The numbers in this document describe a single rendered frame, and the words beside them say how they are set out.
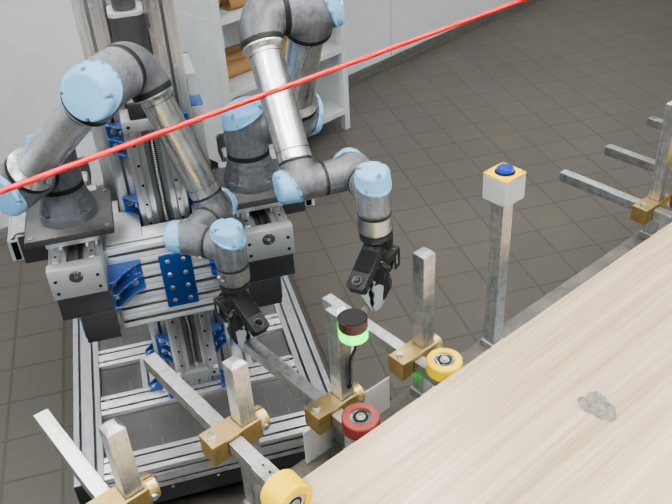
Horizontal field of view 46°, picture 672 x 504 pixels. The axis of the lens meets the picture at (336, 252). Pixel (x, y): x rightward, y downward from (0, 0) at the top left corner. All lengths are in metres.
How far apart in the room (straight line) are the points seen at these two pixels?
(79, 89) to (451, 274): 2.25
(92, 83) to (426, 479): 1.01
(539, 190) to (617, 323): 2.37
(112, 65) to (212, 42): 2.41
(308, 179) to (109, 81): 0.45
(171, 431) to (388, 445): 1.20
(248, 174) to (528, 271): 1.81
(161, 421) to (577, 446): 1.50
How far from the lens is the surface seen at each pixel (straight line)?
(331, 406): 1.75
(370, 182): 1.63
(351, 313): 1.60
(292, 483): 1.47
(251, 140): 2.12
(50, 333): 3.59
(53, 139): 1.87
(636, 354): 1.89
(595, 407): 1.73
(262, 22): 1.78
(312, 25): 1.83
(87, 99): 1.72
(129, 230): 2.28
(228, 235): 1.76
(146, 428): 2.73
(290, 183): 1.69
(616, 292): 2.06
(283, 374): 1.85
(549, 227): 3.97
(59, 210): 2.16
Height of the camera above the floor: 2.11
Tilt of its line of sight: 34 degrees down
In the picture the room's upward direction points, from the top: 4 degrees counter-clockwise
